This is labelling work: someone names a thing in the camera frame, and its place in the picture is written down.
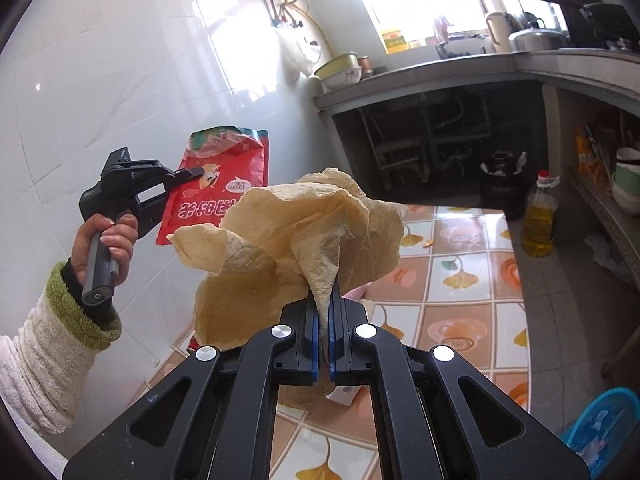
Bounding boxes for stack of bowls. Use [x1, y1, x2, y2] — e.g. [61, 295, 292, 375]
[611, 146, 640, 216]

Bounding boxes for white enamel bowl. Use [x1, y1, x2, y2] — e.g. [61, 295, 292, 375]
[320, 67, 362, 92]

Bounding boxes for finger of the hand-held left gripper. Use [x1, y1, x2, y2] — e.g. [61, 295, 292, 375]
[122, 158, 177, 177]
[137, 166, 206, 207]

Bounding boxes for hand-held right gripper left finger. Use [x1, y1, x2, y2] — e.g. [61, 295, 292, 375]
[62, 297, 323, 480]

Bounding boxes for black wok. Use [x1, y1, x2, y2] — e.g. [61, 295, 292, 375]
[580, 2, 640, 43]

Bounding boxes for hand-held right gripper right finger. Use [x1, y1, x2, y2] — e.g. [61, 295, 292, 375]
[327, 280, 591, 480]

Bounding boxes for steel pot lid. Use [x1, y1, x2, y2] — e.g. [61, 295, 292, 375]
[508, 29, 568, 52]

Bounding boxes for cooking oil bottle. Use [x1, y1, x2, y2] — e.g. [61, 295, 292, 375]
[521, 170, 560, 258]

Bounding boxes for blue plastic basket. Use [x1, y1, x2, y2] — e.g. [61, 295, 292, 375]
[560, 386, 640, 471]

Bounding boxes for person's left hand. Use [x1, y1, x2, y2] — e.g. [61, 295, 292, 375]
[70, 212, 138, 286]

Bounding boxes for orange packet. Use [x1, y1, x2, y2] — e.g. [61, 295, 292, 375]
[575, 122, 608, 178]

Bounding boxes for crumpled white paper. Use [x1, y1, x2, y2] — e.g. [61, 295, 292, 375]
[585, 232, 633, 281]

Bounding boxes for person's left forearm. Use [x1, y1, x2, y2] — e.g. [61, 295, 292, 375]
[0, 259, 123, 433]

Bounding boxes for perforated metal shelf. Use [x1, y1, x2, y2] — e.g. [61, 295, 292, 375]
[570, 170, 640, 261]

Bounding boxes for grey kitchen counter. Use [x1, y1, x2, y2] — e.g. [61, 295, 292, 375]
[312, 50, 640, 126]

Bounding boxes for red plastic packet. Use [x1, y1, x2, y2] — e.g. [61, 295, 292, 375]
[155, 126, 271, 247]

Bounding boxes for yellow box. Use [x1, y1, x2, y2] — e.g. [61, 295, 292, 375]
[382, 28, 408, 54]

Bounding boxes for hanging white plastic bag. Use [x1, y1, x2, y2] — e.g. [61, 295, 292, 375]
[275, 25, 321, 78]

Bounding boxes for small white box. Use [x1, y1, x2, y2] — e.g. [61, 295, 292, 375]
[327, 384, 373, 408]

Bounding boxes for green-rimmed enamel basin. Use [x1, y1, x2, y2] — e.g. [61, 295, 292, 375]
[314, 52, 360, 79]

